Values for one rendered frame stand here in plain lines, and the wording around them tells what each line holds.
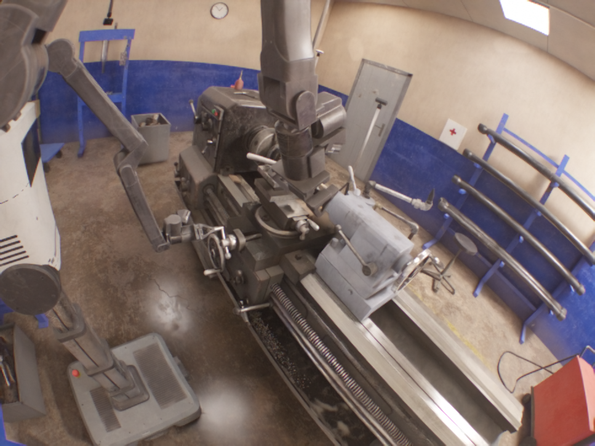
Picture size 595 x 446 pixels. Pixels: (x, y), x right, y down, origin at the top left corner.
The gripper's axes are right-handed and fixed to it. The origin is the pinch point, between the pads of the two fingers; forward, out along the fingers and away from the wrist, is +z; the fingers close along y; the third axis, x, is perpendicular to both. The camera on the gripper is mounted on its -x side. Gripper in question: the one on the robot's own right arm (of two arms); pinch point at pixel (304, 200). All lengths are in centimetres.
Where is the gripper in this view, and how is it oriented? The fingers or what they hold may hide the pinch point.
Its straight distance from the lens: 54.1
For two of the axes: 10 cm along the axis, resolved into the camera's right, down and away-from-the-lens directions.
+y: -6.5, -5.8, 4.9
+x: -7.5, 5.9, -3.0
